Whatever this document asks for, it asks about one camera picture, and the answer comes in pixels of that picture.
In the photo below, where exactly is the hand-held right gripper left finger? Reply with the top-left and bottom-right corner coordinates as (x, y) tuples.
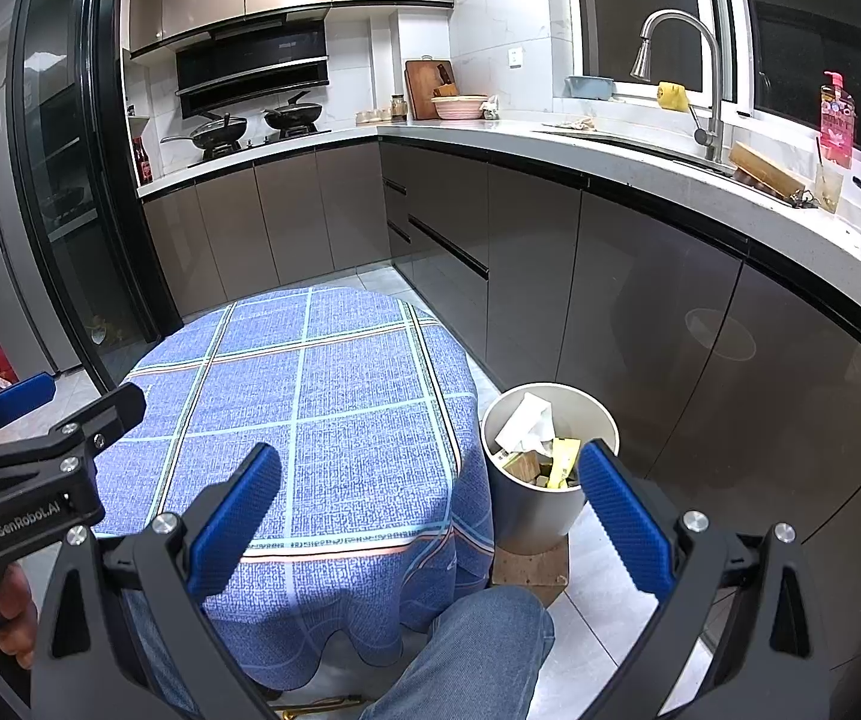
(29, 441), (286, 720)

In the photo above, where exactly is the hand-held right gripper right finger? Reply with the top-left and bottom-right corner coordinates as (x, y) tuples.
(576, 436), (838, 720)

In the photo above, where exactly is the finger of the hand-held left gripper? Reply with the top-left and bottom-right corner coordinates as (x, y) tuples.
(0, 373), (57, 455)
(62, 382), (148, 457)

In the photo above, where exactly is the yellow grey foil packet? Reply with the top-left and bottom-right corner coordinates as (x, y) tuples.
(546, 436), (586, 489)

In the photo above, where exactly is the white trash bin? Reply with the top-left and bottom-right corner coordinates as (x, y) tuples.
(481, 382), (621, 557)

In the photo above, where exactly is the white tissue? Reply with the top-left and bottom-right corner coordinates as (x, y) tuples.
(494, 392), (556, 458)

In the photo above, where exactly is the person's left hand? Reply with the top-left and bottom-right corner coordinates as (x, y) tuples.
(0, 562), (41, 659)

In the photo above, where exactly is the round table blue tablecloth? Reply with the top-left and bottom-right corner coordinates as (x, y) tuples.
(89, 286), (499, 691)

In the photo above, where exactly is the silver refrigerator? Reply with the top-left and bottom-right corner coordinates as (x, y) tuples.
(0, 75), (65, 391)

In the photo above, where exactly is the person's left leg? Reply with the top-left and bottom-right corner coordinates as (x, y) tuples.
(122, 589), (203, 718)

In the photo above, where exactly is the person's leg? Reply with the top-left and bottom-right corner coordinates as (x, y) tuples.
(122, 589), (203, 718)
(359, 585), (558, 720)

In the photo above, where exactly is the black framed glass door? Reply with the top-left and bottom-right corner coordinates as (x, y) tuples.
(10, 0), (185, 392)

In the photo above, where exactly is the person's right leg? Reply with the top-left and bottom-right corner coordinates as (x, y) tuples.
(359, 585), (558, 720)

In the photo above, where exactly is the black wok with lid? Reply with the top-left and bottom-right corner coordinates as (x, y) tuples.
(160, 114), (250, 155)

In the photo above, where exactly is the gas stove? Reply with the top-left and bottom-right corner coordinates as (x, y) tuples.
(188, 127), (334, 168)

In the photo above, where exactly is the black range hood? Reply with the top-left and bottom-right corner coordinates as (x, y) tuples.
(175, 19), (331, 119)

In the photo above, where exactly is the wooden box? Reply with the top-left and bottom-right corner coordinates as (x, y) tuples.
(728, 141), (811, 200)

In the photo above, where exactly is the clear drinking glass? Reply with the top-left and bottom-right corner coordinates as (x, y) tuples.
(814, 163), (846, 215)

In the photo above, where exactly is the blue tray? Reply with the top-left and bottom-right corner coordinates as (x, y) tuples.
(565, 75), (618, 101)

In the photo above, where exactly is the steel kitchen faucet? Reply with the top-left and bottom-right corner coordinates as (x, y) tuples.
(631, 10), (728, 163)

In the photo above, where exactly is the woven basket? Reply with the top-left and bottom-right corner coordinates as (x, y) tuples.
(430, 94), (490, 122)

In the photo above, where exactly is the pink soap bottle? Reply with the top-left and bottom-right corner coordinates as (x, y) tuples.
(818, 71), (858, 169)

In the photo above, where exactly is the wooden cutting board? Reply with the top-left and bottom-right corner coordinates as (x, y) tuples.
(404, 56), (456, 122)

